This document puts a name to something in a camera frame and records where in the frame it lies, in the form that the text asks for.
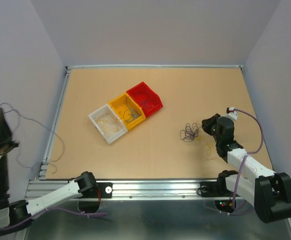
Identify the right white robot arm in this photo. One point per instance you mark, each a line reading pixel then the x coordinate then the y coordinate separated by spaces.
pixel 269 192

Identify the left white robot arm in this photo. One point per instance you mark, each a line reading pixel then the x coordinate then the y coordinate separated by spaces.
pixel 18 215

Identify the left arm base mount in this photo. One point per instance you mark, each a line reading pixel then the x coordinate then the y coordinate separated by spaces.
pixel 92 193

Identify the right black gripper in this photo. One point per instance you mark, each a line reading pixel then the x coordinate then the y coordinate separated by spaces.
pixel 206 123

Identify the white plastic bin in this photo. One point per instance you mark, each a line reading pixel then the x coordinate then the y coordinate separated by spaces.
pixel 108 123

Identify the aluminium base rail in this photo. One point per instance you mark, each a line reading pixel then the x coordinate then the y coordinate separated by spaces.
pixel 135 190

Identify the yellow plastic bin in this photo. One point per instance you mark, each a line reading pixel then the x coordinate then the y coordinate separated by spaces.
pixel 128 111

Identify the red plastic bin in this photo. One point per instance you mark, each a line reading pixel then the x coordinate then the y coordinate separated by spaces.
pixel 146 98

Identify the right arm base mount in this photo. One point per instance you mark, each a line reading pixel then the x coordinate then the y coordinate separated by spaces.
pixel 218 192

